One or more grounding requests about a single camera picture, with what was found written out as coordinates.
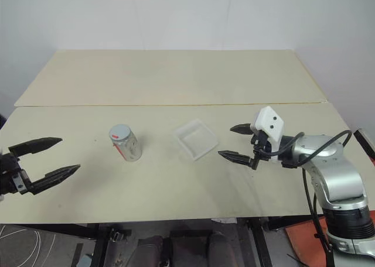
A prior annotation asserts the clear jar with grey lid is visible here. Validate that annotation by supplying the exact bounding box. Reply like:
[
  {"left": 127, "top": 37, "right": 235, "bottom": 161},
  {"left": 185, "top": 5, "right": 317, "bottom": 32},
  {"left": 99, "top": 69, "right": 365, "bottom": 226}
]
[{"left": 109, "top": 124, "right": 143, "bottom": 163}]

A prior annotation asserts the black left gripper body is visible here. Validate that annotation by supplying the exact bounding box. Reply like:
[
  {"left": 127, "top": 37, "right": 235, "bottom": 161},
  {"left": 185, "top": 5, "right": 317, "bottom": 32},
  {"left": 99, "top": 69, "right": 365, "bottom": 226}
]
[{"left": 0, "top": 152, "right": 32, "bottom": 196}]

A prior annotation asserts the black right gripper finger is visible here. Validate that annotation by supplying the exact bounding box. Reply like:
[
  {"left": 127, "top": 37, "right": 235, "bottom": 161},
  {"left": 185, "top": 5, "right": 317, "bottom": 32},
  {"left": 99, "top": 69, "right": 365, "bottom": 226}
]
[
  {"left": 217, "top": 150, "right": 259, "bottom": 171},
  {"left": 229, "top": 122, "right": 254, "bottom": 135}
]

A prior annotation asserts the grey plastic jar lid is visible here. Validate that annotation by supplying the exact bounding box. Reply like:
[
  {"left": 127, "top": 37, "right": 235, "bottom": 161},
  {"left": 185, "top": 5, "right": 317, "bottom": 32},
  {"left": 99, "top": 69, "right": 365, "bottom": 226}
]
[{"left": 109, "top": 124, "right": 132, "bottom": 141}]

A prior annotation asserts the thin white floor cable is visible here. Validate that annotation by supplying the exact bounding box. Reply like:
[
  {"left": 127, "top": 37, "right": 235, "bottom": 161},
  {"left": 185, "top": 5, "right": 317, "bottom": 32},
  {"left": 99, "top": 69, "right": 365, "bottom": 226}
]
[{"left": 0, "top": 224, "right": 43, "bottom": 267}]

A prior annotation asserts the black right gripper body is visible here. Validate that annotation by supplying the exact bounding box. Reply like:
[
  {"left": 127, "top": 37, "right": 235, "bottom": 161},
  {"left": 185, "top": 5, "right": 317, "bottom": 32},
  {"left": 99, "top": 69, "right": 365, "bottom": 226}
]
[{"left": 250, "top": 130, "right": 272, "bottom": 162}]

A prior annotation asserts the orange floor mat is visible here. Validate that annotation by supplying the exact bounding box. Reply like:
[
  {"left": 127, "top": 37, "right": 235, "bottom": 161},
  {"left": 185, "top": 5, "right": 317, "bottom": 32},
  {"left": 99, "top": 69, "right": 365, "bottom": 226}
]
[{"left": 284, "top": 216, "right": 333, "bottom": 267}]

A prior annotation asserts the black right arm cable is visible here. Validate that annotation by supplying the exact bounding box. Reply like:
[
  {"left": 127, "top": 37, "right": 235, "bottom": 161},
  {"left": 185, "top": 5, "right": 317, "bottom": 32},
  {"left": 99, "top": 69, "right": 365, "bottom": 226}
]
[{"left": 259, "top": 131, "right": 353, "bottom": 267}]

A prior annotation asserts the translucent white square container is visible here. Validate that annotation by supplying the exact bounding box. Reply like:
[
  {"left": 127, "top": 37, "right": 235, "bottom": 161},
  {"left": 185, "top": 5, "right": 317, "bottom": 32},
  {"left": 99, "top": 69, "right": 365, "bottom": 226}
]
[{"left": 172, "top": 118, "right": 220, "bottom": 162}]

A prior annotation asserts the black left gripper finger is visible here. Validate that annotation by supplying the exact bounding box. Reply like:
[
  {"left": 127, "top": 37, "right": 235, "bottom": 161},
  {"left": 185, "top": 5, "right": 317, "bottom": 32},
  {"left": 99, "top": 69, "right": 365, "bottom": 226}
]
[
  {"left": 27, "top": 164, "right": 81, "bottom": 196},
  {"left": 8, "top": 136, "right": 63, "bottom": 163}
]

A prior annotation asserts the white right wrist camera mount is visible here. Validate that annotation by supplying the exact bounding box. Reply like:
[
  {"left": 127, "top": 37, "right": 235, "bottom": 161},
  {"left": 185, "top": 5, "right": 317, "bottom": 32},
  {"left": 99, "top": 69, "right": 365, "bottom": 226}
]
[{"left": 252, "top": 106, "right": 285, "bottom": 163}]

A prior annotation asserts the black metal table frame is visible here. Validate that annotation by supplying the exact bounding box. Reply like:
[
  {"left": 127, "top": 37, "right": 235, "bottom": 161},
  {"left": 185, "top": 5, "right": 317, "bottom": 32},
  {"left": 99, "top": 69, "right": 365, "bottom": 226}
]
[{"left": 0, "top": 215, "right": 325, "bottom": 267}]

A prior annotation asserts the red and black edge object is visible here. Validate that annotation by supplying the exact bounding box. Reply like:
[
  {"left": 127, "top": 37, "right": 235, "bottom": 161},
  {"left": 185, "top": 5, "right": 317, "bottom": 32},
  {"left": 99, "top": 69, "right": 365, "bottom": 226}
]
[{"left": 353, "top": 128, "right": 375, "bottom": 164}]

